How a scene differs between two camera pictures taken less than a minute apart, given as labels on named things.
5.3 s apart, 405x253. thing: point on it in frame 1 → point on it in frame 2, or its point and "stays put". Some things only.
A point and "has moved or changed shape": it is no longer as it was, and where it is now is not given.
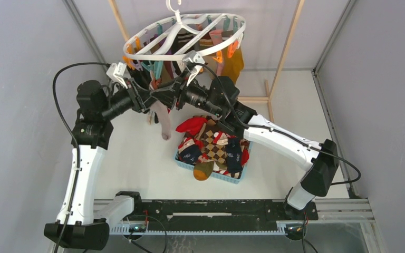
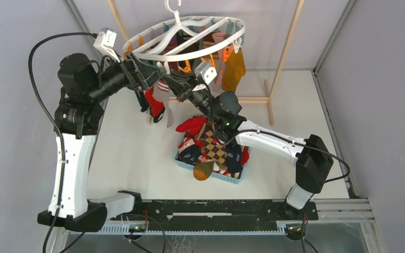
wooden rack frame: (270, 96) stays put
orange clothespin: (232, 49) → (227, 52)
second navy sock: (234, 156) stays put
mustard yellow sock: (232, 66) stays put
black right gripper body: (179, 83) → (187, 88)
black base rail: (164, 211) stays put
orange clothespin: (130, 62) → (187, 69)
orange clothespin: (219, 57) → (212, 60)
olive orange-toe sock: (202, 170) stays put
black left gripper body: (137, 103) → (134, 79)
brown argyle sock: (211, 151) stays put
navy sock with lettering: (190, 155) stays put
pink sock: (216, 36) stays put
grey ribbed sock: (162, 111) has moved or changed shape
